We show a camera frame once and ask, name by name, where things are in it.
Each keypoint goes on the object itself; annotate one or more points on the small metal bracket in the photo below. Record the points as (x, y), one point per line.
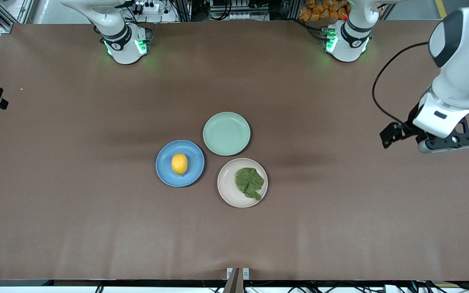
(246, 273)
(229, 273)

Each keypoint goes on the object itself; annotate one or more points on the black table edge rail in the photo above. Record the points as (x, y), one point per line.
(14, 282)

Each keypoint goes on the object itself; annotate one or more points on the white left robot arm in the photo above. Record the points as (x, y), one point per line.
(466, 61)

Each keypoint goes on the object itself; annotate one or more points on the bag of oranges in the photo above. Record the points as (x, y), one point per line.
(320, 10)

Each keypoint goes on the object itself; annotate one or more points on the yellow lemon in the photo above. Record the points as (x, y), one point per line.
(179, 163)

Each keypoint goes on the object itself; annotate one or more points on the beige plate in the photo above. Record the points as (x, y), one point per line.
(228, 191)

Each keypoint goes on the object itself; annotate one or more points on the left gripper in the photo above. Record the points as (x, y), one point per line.
(408, 129)

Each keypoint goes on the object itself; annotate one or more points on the green plate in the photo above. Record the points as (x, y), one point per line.
(226, 133)

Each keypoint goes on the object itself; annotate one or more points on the blue plate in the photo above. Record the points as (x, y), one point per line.
(165, 171)

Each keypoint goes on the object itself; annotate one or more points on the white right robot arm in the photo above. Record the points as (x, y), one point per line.
(122, 49)

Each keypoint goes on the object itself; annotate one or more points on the green lettuce leaf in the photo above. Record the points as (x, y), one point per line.
(248, 182)

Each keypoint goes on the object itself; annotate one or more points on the brown wooden post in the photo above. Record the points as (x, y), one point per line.
(234, 283)

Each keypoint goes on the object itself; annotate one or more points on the white power strip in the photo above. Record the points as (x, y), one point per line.
(147, 7)

